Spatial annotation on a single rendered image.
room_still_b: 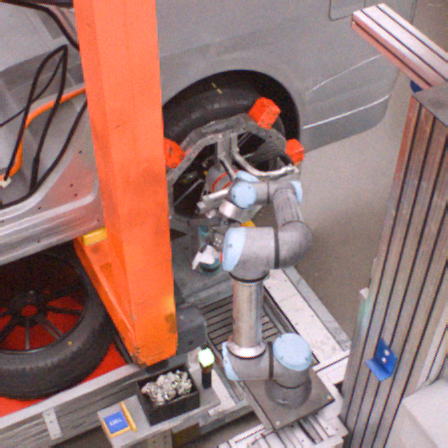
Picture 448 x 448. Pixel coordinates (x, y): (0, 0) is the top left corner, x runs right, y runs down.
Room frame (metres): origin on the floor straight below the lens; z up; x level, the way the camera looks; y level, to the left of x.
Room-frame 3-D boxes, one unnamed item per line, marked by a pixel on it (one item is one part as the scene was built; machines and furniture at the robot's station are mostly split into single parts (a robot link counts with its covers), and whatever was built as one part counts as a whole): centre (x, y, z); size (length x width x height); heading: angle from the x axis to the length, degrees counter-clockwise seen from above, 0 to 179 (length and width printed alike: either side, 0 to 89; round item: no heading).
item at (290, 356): (1.34, -0.22, 0.98); 0.13 x 0.12 x 0.14; 91
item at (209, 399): (1.48, 0.22, 0.44); 0.43 x 0.17 x 0.03; 118
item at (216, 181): (2.21, -0.05, 0.85); 0.21 x 0.14 x 0.14; 28
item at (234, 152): (2.21, -0.16, 1.03); 0.19 x 0.18 x 0.11; 28
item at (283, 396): (1.34, -0.22, 0.87); 0.15 x 0.15 x 0.10
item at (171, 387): (1.50, 0.18, 0.51); 0.20 x 0.14 x 0.13; 115
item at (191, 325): (2.05, 0.21, 0.26); 0.42 x 0.18 x 0.35; 28
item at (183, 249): (2.43, 0.06, 0.32); 0.40 x 0.30 x 0.28; 118
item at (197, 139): (2.27, -0.02, 0.85); 0.54 x 0.07 x 0.54; 118
